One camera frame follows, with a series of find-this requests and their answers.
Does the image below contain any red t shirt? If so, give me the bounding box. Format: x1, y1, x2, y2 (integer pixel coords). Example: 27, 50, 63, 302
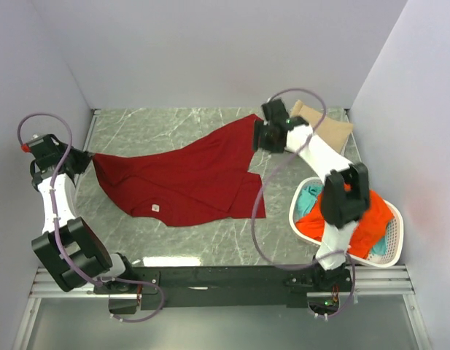
93, 114, 265, 227

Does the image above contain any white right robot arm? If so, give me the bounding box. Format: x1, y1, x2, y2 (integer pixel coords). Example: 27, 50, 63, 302
253, 99, 371, 291

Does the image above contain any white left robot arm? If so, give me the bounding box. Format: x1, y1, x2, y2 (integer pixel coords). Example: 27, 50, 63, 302
23, 134, 137, 293

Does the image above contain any beige folded t shirt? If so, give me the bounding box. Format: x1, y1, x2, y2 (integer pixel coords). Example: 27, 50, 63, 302
290, 100, 354, 155

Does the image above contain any teal t shirt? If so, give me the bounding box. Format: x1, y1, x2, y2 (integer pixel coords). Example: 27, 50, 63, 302
295, 184, 322, 219

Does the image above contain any orange t shirt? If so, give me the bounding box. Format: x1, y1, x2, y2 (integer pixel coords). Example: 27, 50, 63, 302
295, 190, 394, 259

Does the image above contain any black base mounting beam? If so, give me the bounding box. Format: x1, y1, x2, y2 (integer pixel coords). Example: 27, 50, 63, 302
93, 265, 352, 314

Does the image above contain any white laundry basket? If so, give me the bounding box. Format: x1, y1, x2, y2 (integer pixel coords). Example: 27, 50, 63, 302
289, 177, 404, 268

